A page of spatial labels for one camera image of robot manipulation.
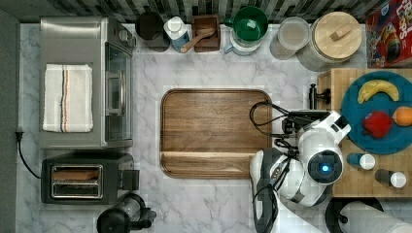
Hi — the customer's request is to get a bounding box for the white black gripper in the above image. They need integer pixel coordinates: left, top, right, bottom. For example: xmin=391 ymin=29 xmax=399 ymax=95
xmin=289 ymin=110 xmax=351 ymax=145

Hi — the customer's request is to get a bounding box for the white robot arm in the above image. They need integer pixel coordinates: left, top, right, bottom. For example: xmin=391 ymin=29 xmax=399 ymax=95
xmin=250 ymin=111 xmax=351 ymax=233

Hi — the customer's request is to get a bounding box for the red apple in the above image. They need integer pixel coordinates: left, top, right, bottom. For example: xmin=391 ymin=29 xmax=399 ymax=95
xmin=362 ymin=111 xmax=393 ymax=139

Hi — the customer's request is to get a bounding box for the blue salt shaker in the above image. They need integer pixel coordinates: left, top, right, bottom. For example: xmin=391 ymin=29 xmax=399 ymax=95
xmin=347 ymin=152 xmax=376 ymax=170

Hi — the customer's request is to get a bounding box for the yellow banana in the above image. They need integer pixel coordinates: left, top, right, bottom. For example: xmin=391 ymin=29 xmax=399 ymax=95
xmin=358 ymin=80 xmax=399 ymax=104

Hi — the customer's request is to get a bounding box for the teal plate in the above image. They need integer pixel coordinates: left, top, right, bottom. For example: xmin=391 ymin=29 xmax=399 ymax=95
xmin=341 ymin=71 xmax=412 ymax=154

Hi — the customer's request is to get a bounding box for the orange fruit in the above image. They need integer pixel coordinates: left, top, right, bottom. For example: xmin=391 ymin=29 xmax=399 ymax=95
xmin=393 ymin=107 xmax=412 ymax=126

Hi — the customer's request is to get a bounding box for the grey pepper shaker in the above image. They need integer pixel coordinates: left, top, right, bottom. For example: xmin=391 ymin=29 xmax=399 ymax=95
xmin=375 ymin=169 xmax=407 ymax=188

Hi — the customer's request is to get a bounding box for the white canister wooden lid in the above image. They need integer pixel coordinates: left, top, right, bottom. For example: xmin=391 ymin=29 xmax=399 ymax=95
xmin=296 ymin=12 xmax=362 ymax=72

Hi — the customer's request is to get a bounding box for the black paper towel holder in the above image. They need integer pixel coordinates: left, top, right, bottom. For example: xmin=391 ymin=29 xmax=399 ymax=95
xmin=326 ymin=197 xmax=383 ymax=233

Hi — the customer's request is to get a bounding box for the white paper towel roll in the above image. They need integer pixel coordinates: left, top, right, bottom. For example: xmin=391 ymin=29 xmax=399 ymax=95
xmin=339 ymin=201 xmax=412 ymax=233

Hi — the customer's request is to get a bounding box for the clear jar of grains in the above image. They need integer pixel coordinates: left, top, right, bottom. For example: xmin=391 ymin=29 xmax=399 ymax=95
xmin=269 ymin=17 xmax=311 ymax=60

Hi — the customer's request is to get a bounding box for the froot loops cereal box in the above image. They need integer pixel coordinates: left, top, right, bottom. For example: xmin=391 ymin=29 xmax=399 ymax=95
xmin=365 ymin=0 xmax=412 ymax=68

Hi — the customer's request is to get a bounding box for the light blue mug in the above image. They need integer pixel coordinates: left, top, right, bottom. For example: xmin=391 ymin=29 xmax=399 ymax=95
xmin=223 ymin=29 xmax=261 ymax=56

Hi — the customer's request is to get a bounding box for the wooden cutting board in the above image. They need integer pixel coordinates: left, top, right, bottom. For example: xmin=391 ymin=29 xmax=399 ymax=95
xmin=160 ymin=88 xmax=272 ymax=179

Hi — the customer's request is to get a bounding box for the green mug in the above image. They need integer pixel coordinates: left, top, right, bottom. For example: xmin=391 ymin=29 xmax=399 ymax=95
xmin=223 ymin=6 xmax=268 ymax=43

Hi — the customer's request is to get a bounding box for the brown wooden utensil holder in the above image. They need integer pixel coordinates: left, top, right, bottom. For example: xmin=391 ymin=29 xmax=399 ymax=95
xmin=191 ymin=15 xmax=221 ymax=52

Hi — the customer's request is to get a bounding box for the wooden spoon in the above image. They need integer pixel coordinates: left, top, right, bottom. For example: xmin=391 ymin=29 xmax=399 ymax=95
xmin=180 ymin=28 xmax=215 ymax=53

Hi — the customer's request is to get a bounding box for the white capped blue bottle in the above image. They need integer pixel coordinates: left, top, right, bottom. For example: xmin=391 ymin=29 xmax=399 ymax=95
xmin=163 ymin=17 xmax=189 ymax=52

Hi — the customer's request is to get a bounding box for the black cup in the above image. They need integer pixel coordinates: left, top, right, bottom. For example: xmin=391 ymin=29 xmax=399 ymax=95
xmin=135 ymin=12 xmax=170 ymax=52

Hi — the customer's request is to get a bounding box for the black glass french press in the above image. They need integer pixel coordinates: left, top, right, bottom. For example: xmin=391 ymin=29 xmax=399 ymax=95
xmin=96 ymin=193 xmax=156 ymax=233

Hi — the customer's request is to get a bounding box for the stainless steel toaster oven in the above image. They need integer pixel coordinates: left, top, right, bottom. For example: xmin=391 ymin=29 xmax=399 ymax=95
xmin=40 ymin=17 xmax=136 ymax=150

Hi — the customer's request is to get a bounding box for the white striped folded towel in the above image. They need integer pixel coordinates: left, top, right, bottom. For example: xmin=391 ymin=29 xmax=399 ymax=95
xmin=42 ymin=64 xmax=93 ymax=133

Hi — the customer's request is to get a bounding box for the black two-slot toaster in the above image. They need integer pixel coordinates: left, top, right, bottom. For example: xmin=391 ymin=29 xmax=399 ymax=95
xmin=41 ymin=150 xmax=139 ymax=205

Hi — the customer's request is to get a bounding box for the brown toast slice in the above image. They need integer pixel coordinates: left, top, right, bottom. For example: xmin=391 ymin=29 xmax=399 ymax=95
xmin=51 ymin=170 xmax=98 ymax=181

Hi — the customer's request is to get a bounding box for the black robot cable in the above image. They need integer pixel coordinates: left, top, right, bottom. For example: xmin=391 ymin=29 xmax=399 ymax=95
xmin=249 ymin=100 xmax=300 ymax=233

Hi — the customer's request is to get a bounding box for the black power cord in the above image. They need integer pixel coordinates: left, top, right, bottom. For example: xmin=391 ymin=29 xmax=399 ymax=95
xmin=15 ymin=130 xmax=42 ymax=180

